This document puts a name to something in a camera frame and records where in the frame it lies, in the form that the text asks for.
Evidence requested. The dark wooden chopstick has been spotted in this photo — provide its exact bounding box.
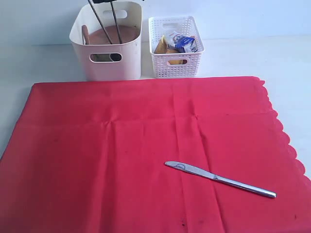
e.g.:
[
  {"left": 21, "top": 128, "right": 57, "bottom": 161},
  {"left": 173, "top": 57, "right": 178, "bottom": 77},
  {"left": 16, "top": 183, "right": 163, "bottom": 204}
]
[
  {"left": 87, "top": 0, "right": 112, "bottom": 45},
  {"left": 110, "top": 0, "right": 122, "bottom": 44}
]

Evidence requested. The brown wooden spoon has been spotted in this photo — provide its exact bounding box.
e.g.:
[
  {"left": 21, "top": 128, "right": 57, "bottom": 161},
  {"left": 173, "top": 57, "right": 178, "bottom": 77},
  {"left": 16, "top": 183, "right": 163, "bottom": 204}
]
[{"left": 82, "top": 25, "right": 91, "bottom": 45}]

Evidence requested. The brown wooden plate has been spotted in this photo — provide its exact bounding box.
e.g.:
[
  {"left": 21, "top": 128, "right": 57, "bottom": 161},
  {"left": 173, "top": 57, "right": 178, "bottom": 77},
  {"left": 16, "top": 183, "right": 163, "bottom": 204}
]
[{"left": 89, "top": 25, "right": 139, "bottom": 45}]

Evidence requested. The stainless steel cup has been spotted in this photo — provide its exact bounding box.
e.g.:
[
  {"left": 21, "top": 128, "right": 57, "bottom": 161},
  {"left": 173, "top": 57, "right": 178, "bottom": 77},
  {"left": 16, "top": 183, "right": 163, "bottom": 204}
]
[{"left": 109, "top": 53, "right": 122, "bottom": 62}]

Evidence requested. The yellow cheese wedge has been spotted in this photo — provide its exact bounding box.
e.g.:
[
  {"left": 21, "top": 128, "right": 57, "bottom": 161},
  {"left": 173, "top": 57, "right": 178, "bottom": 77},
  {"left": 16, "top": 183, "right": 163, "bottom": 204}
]
[{"left": 154, "top": 35, "right": 174, "bottom": 54}]

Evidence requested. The blue white milk carton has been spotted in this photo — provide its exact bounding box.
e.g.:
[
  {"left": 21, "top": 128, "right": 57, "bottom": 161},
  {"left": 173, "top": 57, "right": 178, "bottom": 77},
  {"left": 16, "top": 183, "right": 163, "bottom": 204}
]
[{"left": 164, "top": 31, "right": 198, "bottom": 53}]

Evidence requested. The yellow lemon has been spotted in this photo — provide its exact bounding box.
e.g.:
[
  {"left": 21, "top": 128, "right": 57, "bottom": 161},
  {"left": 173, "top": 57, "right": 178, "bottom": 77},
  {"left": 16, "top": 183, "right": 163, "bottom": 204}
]
[{"left": 166, "top": 50, "right": 188, "bottom": 66}]

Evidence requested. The cream plastic bin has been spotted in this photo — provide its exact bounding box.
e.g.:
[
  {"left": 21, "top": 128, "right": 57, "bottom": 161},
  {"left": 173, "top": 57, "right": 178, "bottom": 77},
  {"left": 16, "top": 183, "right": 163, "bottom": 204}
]
[{"left": 69, "top": 1, "right": 142, "bottom": 81}]

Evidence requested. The white perforated plastic basket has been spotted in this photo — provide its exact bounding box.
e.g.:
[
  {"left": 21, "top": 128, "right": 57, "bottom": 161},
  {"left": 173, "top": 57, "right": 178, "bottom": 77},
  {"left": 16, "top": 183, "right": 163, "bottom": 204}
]
[{"left": 148, "top": 16, "right": 205, "bottom": 78}]

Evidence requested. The red tablecloth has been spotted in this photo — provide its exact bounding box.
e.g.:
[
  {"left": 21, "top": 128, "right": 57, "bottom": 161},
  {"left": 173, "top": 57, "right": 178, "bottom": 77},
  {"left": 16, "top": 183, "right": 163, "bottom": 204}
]
[{"left": 0, "top": 77, "right": 311, "bottom": 233}]

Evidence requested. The silver table knife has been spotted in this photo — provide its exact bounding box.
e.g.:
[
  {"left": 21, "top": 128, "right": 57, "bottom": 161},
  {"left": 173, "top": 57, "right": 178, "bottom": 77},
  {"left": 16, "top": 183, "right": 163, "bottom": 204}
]
[{"left": 164, "top": 161, "right": 276, "bottom": 199}]

